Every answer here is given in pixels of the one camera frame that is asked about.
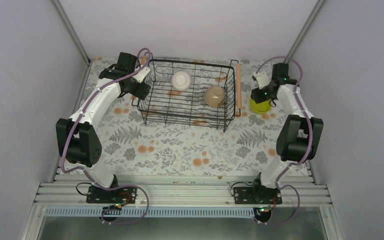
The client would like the beige ceramic bowl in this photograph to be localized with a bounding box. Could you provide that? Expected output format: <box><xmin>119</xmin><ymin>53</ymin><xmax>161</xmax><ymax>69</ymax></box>
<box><xmin>204</xmin><ymin>86</ymin><xmax>226</xmax><ymax>108</ymax></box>

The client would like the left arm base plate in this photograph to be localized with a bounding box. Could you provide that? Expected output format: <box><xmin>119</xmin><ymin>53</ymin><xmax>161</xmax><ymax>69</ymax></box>
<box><xmin>85</xmin><ymin>186</ymin><xmax>137</xmax><ymax>205</ymax></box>

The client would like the aluminium rail frame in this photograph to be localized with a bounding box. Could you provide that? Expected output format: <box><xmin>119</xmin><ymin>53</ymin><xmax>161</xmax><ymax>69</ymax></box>
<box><xmin>21</xmin><ymin>174</ymin><xmax>343</xmax><ymax>240</ymax></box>

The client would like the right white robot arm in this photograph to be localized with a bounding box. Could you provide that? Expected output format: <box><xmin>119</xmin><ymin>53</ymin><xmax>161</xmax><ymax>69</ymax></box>
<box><xmin>250</xmin><ymin>62</ymin><xmax>324</xmax><ymax>204</ymax></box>

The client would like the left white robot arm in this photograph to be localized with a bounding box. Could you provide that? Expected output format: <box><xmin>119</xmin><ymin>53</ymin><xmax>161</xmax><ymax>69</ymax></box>
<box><xmin>55</xmin><ymin>48</ymin><xmax>151</xmax><ymax>203</ymax></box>

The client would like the perforated cable duct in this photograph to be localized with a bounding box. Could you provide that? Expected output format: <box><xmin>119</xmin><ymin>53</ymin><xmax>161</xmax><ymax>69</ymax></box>
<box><xmin>44</xmin><ymin>206</ymin><xmax>255</xmax><ymax>218</ymax></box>

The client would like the white ceramic bowl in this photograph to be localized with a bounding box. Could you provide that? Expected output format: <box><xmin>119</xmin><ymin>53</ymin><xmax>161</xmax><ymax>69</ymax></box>
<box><xmin>171</xmin><ymin>70</ymin><xmax>192</xmax><ymax>91</ymax></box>

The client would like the black wire dish rack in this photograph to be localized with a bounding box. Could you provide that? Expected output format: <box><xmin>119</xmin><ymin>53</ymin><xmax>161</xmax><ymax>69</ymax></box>
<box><xmin>132</xmin><ymin>58</ymin><xmax>241</xmax><ymax>131</ymax></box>

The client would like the yellow-green bowl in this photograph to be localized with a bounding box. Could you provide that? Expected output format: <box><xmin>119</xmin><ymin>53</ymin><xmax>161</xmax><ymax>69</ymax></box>
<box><xmin>249</xmin><ymin>99</ymin><xmax>272</xmax><ymax>115</ymax></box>

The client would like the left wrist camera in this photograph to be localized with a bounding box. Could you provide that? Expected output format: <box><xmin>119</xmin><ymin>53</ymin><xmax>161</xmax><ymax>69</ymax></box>
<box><xmin>133</xmin><ymin>66</ymin><xmax>151</xmax><ymax>83</ymax></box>

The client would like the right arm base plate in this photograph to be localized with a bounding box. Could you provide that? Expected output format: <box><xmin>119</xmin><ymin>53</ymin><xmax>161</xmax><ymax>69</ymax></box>
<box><xmin>233</xmin><ymin>186</ymin><xmax>283</xmax><ymax>205</ymax></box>

